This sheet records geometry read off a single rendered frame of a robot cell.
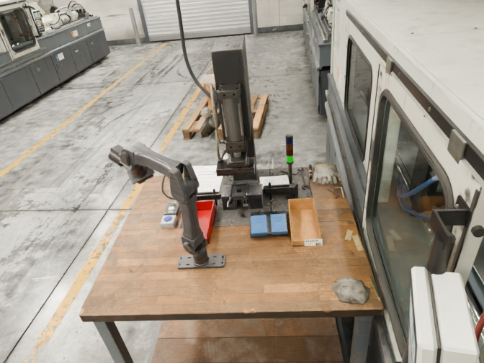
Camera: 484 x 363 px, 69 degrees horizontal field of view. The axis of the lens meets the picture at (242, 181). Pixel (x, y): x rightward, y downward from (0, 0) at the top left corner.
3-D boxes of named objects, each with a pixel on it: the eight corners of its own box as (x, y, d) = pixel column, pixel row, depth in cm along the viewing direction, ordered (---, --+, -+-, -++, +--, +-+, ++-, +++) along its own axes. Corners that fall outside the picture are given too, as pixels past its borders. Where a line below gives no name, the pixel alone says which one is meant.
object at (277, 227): (271, 236, 155) (271, 231, 154) (270, 214, 168) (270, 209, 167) (287, 235, 155) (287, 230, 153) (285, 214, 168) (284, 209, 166)
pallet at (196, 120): (205, 105, 561) (204, 96, 553) (269, 102, 542) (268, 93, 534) (183, 139, 463) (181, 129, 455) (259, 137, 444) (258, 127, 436)
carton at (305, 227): (292, 248, 153) (292, 234, 148) (288, 212, 173) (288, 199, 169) (322, 246, 151) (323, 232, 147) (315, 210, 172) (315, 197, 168)
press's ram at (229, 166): (217, 182, 168) (207, 124, 152) (222, 155, 190) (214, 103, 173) (255, 180, 166) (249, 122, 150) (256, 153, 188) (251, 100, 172)
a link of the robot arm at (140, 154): (117, 147, 130) (183, 178, 119) (135, 137, 136) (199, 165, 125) (122, 173, 138) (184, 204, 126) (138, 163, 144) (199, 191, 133)
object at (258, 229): (251, 238, 156) (251, 233, 154) (251, 216, 169) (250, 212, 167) (267, 237, 156) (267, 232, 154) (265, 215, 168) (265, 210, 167)
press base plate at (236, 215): (181, 232, 172) (179, 227, 170) (196, 177, 213) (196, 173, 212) (316, 226, 166) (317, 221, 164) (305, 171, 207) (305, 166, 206)
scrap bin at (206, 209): (183, 245, 160) (181, 235, 156) (192, 210, 181) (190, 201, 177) (209, 243, 159) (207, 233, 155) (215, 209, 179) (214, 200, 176)
